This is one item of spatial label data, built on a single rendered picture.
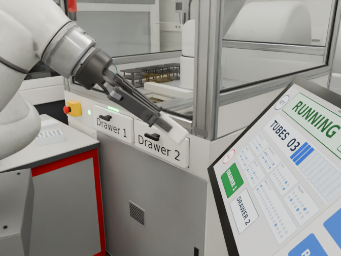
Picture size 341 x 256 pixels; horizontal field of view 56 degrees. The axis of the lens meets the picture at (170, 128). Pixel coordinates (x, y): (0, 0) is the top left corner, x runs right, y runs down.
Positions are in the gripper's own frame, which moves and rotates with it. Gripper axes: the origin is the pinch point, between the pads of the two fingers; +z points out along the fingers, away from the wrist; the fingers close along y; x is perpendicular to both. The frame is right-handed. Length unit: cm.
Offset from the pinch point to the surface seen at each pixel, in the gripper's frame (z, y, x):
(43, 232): 1, 66, 88
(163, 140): 13, 51, 16
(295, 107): 17.3, 1.5, -18.7
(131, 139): 6, 66, 29
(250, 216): 17.0, -14.2, 0.6
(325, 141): 17.3, -13.9, -16.4
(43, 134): -25, 86, 58
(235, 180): 17.1, -1.8, 0.0
